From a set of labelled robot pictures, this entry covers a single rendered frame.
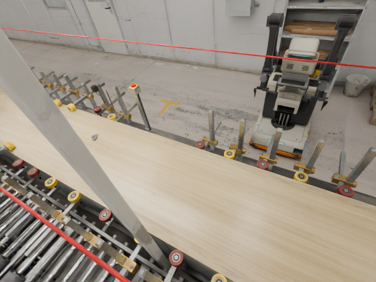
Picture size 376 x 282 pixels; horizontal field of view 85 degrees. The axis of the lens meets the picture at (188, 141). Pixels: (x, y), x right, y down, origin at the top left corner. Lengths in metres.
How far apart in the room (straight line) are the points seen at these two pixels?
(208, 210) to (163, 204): 0.29
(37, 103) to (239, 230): 1.14
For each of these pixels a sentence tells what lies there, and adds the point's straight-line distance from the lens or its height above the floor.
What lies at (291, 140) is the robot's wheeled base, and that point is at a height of 0.28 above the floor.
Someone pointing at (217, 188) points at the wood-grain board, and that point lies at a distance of 1.43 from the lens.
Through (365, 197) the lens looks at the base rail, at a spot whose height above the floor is 0.70.
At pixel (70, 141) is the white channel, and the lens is 0.56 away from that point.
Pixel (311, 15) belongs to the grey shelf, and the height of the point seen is 1.02.
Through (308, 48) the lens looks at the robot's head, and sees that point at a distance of 2.04.
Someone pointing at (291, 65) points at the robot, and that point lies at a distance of 2.16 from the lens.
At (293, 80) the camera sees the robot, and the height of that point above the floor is 1.04.
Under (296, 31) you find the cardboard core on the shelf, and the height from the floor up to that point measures 0.94.
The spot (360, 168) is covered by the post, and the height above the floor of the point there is 0.99.
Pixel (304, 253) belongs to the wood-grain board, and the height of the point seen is 0.90.
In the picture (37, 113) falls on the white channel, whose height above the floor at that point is 1.92.
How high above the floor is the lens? 2.14
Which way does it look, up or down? 46 degrees down
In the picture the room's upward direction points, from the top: 10 degrees counter-clockwise
